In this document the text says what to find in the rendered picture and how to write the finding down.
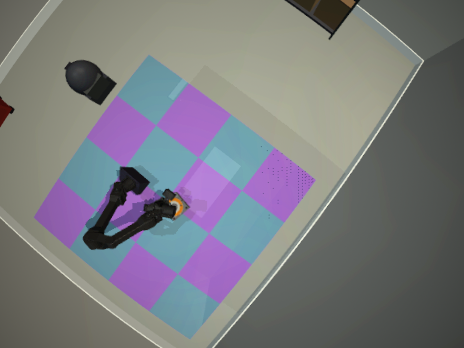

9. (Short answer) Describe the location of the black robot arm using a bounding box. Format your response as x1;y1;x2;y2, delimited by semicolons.
83;175;177;250

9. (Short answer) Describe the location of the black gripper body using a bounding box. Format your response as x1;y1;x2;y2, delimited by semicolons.
155;189;176;205

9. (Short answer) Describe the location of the orange round plate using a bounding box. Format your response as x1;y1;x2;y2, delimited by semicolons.
168;198;184;216

